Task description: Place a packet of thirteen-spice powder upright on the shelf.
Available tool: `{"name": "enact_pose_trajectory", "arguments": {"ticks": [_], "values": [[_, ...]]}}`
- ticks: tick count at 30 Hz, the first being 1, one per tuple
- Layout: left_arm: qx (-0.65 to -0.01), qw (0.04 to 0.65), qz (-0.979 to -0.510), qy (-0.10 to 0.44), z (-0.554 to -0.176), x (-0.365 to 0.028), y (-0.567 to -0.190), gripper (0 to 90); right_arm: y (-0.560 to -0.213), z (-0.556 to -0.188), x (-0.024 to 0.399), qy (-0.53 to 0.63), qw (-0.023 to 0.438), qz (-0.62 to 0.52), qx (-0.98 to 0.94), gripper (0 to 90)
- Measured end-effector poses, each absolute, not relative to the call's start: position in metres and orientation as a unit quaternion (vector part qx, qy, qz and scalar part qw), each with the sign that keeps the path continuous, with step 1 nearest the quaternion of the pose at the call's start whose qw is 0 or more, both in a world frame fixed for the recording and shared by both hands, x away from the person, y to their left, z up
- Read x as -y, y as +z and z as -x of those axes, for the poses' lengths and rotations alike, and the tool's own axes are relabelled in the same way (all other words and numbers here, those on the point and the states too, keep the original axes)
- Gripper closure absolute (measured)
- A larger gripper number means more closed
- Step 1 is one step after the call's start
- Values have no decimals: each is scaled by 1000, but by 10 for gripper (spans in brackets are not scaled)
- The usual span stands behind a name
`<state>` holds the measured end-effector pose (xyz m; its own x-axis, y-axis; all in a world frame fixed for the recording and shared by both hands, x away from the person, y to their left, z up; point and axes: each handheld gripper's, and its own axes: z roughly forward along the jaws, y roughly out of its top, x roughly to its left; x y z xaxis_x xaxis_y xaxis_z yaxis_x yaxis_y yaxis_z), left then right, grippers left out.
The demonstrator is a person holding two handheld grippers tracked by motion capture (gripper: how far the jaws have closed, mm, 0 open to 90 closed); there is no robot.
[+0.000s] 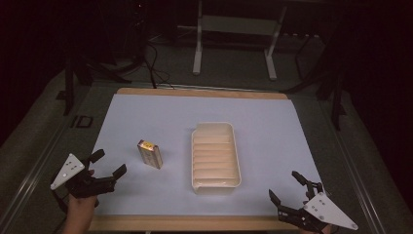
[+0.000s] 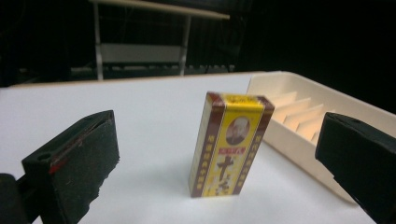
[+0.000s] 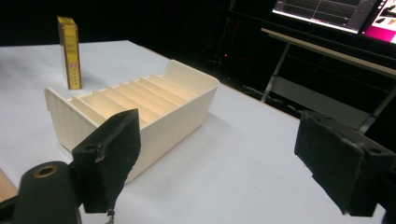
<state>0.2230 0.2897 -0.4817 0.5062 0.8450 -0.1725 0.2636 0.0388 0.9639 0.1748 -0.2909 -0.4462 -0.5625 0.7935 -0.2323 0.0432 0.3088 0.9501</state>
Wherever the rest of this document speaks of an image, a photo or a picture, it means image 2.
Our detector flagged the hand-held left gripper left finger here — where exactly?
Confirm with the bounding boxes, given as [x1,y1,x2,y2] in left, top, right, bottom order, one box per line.
[21,109,120,224]

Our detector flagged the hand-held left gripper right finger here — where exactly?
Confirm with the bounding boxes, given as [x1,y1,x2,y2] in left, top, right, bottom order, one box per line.
[314,112,396,224]

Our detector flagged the cream divided storage tray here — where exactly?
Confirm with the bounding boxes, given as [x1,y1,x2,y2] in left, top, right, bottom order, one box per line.
[246,71,396,203]

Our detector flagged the yellow and maroon box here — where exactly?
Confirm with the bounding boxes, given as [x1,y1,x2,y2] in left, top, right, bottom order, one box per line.
[188,91,276,199]

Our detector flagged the white folding table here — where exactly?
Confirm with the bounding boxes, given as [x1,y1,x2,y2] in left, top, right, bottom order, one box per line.
[88,0,232,81]

